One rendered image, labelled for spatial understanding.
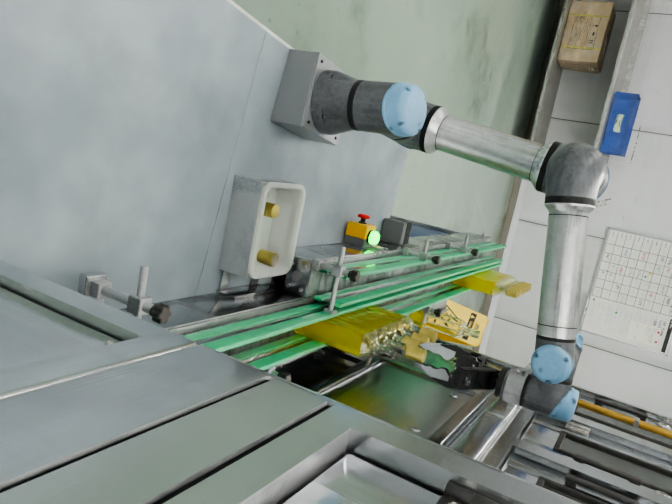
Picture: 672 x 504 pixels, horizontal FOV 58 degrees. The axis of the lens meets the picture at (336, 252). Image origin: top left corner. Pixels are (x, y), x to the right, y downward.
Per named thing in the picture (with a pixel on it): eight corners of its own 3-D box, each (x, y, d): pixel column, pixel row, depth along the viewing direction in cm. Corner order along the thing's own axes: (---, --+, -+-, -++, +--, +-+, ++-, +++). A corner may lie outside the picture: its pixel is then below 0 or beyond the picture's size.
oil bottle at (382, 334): (305, 328, 157) (378, 355, 147) (309, 307, 156) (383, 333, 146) (316, 325, 162) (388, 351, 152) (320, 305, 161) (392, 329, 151)
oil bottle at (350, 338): (293, 332, 152) (368, 361, 142) (297, 311, 151) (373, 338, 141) (304, 329, 157) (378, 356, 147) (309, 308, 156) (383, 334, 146)
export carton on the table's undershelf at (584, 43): (572, -3, 614) (614, -1, 596) (576, 14, 654) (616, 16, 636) (555, 58, 620) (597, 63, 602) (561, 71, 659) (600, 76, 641)
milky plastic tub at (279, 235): (219, 270, 140) (249, 280, 136) (235, 174, 136) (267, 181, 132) (263, 264, 155) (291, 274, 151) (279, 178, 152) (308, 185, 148)
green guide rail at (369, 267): (318, 271, 154) (345, 279, 151) (319, 267, 154) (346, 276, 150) (491, 243, 308) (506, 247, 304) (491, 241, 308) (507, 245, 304)
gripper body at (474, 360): (456, 377, 148) (505, 395, 143) (446, 383, 141) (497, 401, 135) (464, 347, 148) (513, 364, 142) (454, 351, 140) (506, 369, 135)
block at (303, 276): (281, 290, 154) (304, 298, 151) (288, 254, 153) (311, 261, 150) (288, 289, 158) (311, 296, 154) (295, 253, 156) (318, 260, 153)
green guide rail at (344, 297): (313, 299, 155) (339, 308, 152) (313, 295, 155) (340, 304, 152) (487, 257, 309) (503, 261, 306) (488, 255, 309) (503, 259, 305)
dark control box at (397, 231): (378, 239, 216) (399, 245, 212) (382, 217, 215) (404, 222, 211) (387, 238, 223) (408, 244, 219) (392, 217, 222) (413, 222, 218)
